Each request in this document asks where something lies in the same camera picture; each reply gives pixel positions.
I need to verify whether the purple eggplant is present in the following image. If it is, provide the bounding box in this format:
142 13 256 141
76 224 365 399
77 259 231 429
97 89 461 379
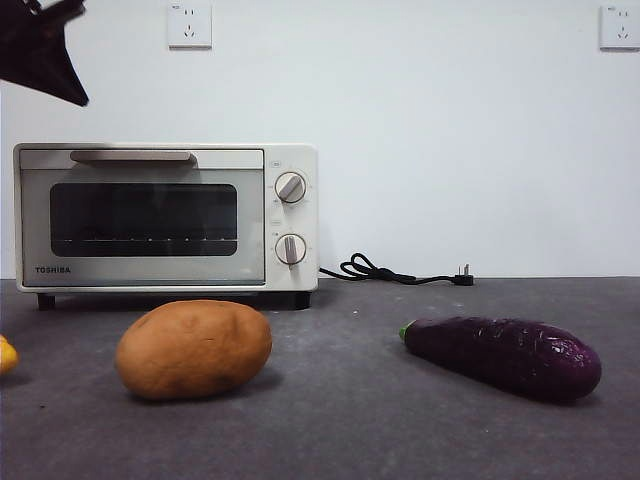
398 315 602 403

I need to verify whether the black power cable with plug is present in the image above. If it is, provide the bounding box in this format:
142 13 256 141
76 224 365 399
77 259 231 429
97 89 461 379
317 252 475 288

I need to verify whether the brown potato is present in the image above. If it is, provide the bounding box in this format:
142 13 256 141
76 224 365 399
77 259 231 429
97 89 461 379
114 299 274 401

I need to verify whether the wire oven rack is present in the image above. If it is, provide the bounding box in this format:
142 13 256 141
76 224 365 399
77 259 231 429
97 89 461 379
53 237 239 246

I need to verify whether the white wall socket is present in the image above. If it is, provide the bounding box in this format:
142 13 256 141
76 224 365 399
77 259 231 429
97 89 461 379
598 5 640 51
167 3 213 51

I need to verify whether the yellow fruit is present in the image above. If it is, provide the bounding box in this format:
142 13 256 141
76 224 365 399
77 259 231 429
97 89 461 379
0 333 20 376

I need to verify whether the cream Toshiba toaster oven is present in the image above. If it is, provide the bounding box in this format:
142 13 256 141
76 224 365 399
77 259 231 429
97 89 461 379
12 142 319 311

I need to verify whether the oven temperature knob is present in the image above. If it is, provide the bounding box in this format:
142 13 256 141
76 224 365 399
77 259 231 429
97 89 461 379
274 171 307 205

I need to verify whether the oven timer knob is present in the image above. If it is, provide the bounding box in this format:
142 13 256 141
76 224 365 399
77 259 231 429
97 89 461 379
274 232 307 271

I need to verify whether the glass oven door with handle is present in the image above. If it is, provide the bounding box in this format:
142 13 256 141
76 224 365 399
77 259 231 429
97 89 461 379
17 148 266 289

